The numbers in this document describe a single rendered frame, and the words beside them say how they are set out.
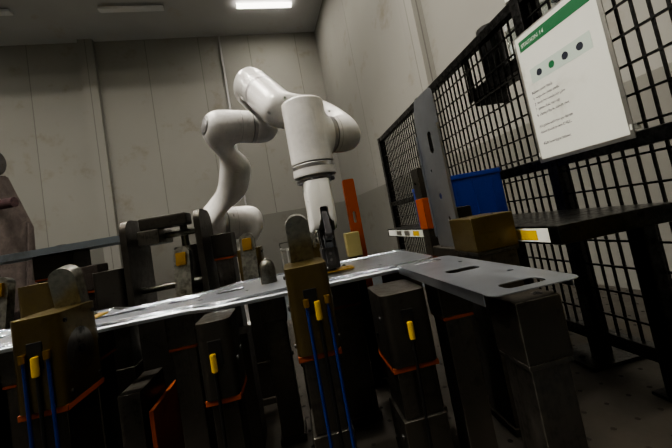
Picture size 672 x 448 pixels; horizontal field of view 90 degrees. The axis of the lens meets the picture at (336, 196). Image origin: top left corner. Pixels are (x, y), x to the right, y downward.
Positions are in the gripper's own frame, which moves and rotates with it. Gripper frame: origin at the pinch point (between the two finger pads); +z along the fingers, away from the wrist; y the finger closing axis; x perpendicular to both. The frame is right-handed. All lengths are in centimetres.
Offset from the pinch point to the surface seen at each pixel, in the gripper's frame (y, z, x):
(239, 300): 6.8, 3.3, -16.8
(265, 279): -3.4, 2.1, -13.0
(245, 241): -19.4, -5.8, -17.7
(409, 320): 18.8, 8.9, 7.6
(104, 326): 4.3, 3.3, -38.9
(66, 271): 10.8, -6.7, -39.6
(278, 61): -775, -435, 38
